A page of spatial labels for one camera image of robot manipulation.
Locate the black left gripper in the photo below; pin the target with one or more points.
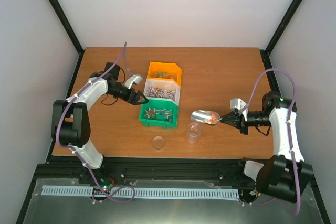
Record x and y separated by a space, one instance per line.
137 94

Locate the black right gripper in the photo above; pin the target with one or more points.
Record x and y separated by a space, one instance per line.
239 119

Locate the white plastic candy bin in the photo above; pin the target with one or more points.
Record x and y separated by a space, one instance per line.
162 90

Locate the green plastic candy bin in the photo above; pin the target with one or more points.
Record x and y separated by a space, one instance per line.
159 113

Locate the metal candy scoop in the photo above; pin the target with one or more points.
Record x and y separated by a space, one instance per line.
205 117

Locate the orange plastic candy bin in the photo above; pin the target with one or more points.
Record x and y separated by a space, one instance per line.
165 71

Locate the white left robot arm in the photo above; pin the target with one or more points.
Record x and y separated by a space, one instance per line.
70 119

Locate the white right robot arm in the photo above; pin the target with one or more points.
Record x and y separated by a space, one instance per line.
285 175

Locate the clear plastic jar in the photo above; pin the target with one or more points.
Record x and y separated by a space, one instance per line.
193 133

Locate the clear round jar lid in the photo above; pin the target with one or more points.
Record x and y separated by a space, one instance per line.
158 142

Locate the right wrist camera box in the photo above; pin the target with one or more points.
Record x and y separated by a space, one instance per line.
240 108

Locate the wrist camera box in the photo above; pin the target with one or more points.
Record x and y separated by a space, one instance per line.
240 108
134 79

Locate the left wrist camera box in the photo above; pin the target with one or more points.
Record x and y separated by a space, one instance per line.
134 79

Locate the black aluminium frame base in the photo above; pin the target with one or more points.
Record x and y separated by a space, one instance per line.
176 173

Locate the light blue slotted cable duct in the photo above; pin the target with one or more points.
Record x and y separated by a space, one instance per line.
143 193

